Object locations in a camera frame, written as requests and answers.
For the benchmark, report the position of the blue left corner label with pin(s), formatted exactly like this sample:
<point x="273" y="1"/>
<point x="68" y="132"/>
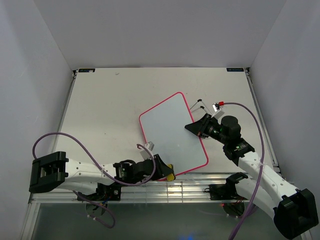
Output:
<point x="86" y="70"/>

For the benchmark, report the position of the wire whiteboard stand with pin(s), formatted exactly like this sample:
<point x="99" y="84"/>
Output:
<point x="199" y="110"/>

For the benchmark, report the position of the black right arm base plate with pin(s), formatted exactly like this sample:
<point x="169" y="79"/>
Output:
<point x="223" y="192"/>

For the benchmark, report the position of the pink framed whiteboard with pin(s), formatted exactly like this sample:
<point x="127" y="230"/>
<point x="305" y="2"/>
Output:
<point x="164" y="126"/>

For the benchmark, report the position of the yellow black whiteboard eraser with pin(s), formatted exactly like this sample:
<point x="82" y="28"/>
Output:
<point x="171" y="176"/>

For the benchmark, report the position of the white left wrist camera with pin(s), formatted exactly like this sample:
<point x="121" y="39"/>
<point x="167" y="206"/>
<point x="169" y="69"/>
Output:
<point x="146" y="150"/>

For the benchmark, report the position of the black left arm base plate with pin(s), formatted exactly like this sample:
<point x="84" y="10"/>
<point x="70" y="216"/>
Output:
<point x="104" y="193"/>

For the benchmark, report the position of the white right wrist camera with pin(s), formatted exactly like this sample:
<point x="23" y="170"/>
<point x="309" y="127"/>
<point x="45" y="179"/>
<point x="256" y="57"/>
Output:
<point x="218" y="109"/>

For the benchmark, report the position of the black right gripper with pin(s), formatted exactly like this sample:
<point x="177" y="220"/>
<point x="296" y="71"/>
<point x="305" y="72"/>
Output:
<point x="196" y="127"/>

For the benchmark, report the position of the blue corner label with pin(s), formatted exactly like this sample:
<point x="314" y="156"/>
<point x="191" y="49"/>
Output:
<point x="235" y="69"/>
<point x="86" y="70"/>

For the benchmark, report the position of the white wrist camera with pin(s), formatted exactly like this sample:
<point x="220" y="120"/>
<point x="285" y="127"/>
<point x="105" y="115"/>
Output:
<point x="218" y="109"/>
<point x="146" y="150"/>

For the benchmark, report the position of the blue right corner label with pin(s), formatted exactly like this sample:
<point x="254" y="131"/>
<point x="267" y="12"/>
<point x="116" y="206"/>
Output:
<point x="235" y="69"/>

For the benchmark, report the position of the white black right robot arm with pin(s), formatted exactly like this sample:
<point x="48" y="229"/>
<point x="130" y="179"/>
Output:
<point x="293" y="210"/>

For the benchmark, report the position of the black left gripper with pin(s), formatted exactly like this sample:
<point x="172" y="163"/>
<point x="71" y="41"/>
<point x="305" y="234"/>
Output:
<point x="162" y="169"/>

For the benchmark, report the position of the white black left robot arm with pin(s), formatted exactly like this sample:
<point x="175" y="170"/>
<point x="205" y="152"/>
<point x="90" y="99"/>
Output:
<point x="56" y="171"/>

